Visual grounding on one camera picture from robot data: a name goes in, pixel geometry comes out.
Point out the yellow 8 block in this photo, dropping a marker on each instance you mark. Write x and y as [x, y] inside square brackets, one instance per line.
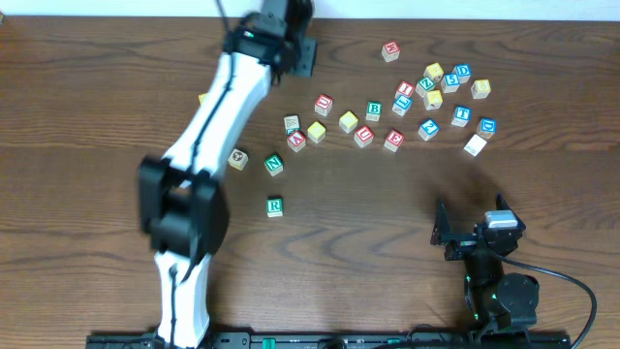
[480, 88]

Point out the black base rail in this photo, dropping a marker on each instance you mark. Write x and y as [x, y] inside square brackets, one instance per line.
[419, 338]

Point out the yellow block far left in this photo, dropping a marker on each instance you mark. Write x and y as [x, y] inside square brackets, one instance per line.
[202, 98]

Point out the red I block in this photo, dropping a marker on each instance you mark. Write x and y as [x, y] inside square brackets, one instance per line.
[405, 89]

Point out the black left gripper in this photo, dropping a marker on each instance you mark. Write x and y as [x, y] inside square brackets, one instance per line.
[304, 57]

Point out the yellow J block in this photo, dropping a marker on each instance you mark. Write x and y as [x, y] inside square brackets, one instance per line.
[316, 132]

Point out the yellow block upper right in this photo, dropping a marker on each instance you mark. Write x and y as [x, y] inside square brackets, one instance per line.
[434, 72]

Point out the green R block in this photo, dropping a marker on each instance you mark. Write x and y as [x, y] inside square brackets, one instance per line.
[274, 207]

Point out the red E block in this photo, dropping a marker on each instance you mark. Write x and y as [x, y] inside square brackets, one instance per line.
[394, 140]

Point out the red U block upper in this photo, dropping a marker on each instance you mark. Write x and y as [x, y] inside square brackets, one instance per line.
[323, 105]

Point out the blue D block lower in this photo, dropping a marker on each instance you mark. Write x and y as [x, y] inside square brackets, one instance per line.
[487, 128]

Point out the blue D block upper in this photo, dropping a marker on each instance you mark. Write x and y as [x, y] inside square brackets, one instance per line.
[463, 72]

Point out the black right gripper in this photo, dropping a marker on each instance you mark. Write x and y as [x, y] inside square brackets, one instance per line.
[465, 243]

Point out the green Z block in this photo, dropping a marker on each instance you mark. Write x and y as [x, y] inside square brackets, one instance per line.
[425, 85]

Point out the green N block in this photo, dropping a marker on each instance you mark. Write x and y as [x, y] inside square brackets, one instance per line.
[274, 165]

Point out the blue d block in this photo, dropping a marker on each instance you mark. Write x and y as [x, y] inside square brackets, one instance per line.
[463, 72]
[487, 128]

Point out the plain wood block green side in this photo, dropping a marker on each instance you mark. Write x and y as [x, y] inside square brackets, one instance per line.
[291, 124]

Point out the plain block face picture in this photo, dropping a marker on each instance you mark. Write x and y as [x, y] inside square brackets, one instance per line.
[238, 159]

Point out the yellow C block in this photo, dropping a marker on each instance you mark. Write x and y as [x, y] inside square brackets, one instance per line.
[348, 122]

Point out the blue L block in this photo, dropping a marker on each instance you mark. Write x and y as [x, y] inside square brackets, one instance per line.
[401, 105]

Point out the yellow block middle right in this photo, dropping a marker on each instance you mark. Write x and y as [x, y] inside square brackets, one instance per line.
[432, 100]

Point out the blue 2 block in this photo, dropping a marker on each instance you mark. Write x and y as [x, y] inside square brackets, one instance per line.
[428, 129]

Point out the red U block lower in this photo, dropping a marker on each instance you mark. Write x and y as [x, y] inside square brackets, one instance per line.
[364, 136]

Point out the green B block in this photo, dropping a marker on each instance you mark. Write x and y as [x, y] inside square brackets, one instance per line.
[373, 111]

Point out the red H block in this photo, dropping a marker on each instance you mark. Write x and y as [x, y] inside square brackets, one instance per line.
[390, 51]

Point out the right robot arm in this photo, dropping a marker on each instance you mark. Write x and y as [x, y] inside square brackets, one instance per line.
[501, 302]

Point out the red A block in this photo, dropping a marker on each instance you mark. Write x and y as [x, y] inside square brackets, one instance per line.
[296, 141]

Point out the plain wood block right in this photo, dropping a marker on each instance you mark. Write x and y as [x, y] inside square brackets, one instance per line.
[475, 145]

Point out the blue 5 block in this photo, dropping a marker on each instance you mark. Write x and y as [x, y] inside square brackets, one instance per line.
[450, 83]

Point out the red u block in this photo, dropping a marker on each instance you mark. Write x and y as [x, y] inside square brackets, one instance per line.
[364, 136]
[323, 105]

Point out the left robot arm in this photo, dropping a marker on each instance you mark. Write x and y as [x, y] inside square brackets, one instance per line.
[182, 205]

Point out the blue T block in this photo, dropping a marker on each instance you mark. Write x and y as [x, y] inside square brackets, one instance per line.
[461, 116]

